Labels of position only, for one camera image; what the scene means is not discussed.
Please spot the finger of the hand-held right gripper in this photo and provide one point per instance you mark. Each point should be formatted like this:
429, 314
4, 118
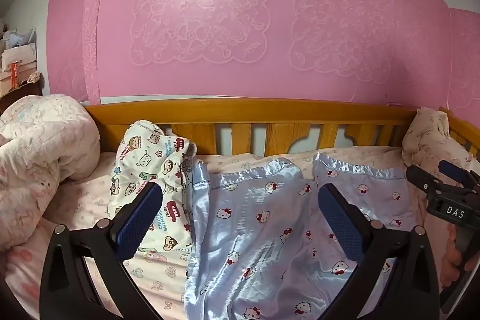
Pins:
422, 177
453, 170

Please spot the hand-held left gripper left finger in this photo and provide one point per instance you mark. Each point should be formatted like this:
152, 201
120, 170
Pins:
139, 218

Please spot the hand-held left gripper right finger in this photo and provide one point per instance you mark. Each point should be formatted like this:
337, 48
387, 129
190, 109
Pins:
341, 224

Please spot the blue satin cat-print pants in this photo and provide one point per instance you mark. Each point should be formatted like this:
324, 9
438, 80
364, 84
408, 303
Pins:
255, 230

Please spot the person's right hand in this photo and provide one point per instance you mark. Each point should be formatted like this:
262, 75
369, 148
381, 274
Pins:
448, 260

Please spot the pink printed pillow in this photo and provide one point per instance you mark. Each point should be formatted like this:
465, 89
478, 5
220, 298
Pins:
423, 140

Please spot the pink printed bed sheet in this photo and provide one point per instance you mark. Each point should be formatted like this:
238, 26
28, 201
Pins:
90, 192

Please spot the white cartoon-print garment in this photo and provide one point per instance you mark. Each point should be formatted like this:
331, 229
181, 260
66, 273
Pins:
150, 155

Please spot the pink fluffy quilt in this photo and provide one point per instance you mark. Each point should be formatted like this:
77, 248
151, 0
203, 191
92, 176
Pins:
37, 140

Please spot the dark wooden cabinet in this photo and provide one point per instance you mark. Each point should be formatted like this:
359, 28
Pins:
22, 95

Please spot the white cardboard box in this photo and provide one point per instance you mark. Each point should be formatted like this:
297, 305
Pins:
20, 55

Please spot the blue cloth bundle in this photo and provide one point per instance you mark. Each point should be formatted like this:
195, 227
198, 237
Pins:
20, 38

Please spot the small pink wall sheet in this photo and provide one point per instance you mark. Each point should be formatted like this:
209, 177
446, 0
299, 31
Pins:
465, 61
67, 42

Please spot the wooden bed rail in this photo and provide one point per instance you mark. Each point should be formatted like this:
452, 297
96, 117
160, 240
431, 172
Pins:
262, 112

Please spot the narrow pink lace-print wall sheet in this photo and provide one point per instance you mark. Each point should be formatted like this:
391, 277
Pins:
93, 42

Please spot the large pink lace-print wall sheet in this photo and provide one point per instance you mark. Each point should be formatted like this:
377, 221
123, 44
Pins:
262, 24

